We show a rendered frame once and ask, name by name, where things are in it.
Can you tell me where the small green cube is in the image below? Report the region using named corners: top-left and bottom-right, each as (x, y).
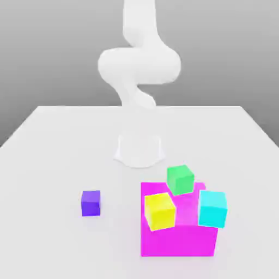
top-left (166, 164), bottom-right (195, 196)

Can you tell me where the small yellow cube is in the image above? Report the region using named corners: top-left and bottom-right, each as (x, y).
top-left (144, 192), bottom-right (177, 232)

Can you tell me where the small purple cube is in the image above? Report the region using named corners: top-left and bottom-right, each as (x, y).
top-left (81, 190), bottom-right (101, 217)

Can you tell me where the small cyan cube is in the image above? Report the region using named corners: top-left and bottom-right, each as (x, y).
top-left (197, 190), bottom-right (228, 229)

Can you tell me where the large magenta box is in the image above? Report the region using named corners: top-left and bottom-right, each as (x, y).
top-left (140, 181), bottom-right (219, 257)

